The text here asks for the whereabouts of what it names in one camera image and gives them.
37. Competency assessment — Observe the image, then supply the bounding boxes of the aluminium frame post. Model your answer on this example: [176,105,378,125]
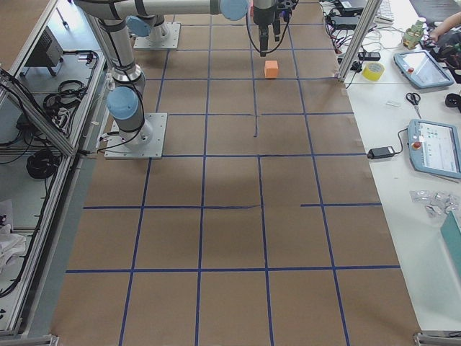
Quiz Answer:
[336,0,382,81]

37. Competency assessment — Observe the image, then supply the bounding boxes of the black power brick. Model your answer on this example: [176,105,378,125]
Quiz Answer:
[367,146,396,159]

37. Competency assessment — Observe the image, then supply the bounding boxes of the black scissors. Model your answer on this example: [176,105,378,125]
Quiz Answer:
[406,92,421,119]

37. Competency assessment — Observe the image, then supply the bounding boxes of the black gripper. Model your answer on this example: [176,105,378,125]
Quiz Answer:
[253,0,298,57]

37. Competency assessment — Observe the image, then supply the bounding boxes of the orange foam block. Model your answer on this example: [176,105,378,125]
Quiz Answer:
[264,60,279,79]

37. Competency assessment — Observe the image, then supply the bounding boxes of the upper teach pendant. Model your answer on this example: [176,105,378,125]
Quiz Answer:
[393,50,454,89]

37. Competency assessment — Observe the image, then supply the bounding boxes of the lower teach pendant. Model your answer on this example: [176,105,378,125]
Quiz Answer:
[407,119,460,179]

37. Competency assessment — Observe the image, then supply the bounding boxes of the plastic bags of parts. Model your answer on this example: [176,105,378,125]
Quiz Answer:
[409,190,460,218]

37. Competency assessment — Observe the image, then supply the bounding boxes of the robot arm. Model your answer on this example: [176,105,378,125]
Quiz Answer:
[75,0,297,98]

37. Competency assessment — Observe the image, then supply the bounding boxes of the teach pendant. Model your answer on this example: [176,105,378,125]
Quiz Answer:
[407,119,460,179]
[393,50,454,89]

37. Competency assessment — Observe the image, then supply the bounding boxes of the yellow tape roll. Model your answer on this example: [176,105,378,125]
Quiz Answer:
[362,61,385,81]

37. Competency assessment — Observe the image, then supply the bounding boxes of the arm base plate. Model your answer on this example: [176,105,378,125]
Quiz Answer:
[134,22,181,50]
[104,113,168,159]

